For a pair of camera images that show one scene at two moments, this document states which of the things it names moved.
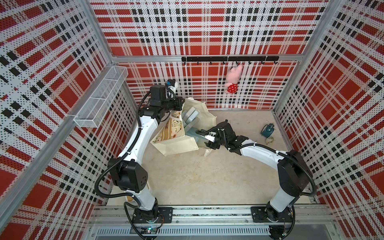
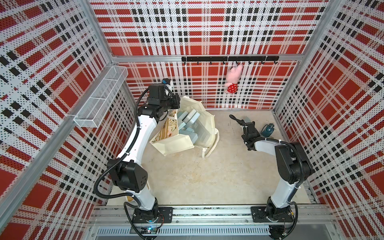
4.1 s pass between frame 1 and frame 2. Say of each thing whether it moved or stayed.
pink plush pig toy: stayed
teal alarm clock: stayed
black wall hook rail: stayed
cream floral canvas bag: moved
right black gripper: moved
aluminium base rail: stayed
